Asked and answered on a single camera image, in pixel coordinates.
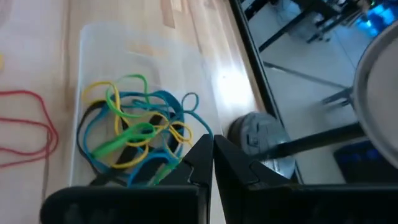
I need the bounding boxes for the clear plastic bin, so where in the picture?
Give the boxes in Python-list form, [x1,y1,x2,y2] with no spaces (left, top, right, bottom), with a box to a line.
[68,22,233,188]

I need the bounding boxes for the blue rubber band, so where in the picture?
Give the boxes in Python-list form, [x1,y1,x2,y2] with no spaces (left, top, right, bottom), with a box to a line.
[181,91,215,139]

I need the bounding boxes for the black utility cart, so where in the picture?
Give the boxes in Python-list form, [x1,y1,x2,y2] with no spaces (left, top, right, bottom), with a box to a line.
[242,0,368,54]

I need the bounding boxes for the blue-lit computer case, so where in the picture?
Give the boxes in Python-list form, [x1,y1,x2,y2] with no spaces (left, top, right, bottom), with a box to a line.
[354,0,398,37]

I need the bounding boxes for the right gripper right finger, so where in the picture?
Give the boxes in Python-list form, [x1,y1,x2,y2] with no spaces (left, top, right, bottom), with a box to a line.
[213,134,398,224]

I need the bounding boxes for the green rubber band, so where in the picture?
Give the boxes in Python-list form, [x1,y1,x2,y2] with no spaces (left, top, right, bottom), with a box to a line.
[91,122,157,159]
[104,73,150,119]

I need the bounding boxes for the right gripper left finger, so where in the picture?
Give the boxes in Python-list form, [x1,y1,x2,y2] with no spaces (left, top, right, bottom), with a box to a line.
[39,133,215,224]

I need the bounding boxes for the red rubber band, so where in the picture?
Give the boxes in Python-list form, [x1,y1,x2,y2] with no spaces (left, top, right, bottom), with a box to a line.
[0,89,60,169]

